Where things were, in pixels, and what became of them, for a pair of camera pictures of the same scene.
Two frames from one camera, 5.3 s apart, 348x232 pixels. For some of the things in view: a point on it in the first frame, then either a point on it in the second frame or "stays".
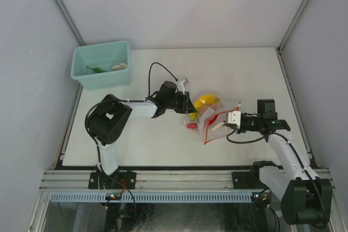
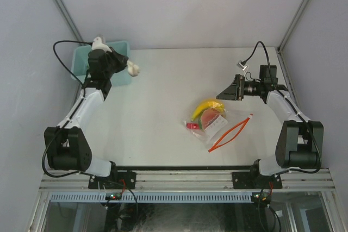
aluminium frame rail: [78, 181] stays
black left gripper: [186, 106] to [121, 60]
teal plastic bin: [103, 56] stays
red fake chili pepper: [192, 125] stays
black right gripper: [240, 130] to [235, 91]
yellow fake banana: [201, 100] to [209, 105]
